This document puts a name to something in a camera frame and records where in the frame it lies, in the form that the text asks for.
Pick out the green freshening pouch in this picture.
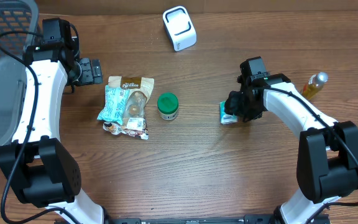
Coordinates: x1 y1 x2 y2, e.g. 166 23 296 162
219 101 238 124

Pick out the teal white pack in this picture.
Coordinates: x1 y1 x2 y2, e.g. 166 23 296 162
97 85 130 125

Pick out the brown mushroom packet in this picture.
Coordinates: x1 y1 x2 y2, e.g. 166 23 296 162
102 76 155 140

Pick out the yellow oil bottle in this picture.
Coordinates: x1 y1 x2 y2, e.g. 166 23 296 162
300 72 328 100

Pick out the green lid jar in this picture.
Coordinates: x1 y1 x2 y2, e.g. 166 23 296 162
157 92 179 121

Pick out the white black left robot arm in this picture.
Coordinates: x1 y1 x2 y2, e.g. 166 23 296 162
0 18 111 223

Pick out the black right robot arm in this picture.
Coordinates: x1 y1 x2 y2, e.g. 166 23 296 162
224 57 358 223

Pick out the white barcode scanner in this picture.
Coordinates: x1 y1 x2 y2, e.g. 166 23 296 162
162 6 197 52

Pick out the dark grey plastic basket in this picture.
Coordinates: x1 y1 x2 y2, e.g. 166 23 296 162
0 0 39 146

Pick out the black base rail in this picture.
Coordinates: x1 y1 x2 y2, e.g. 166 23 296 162
104 213 332 224

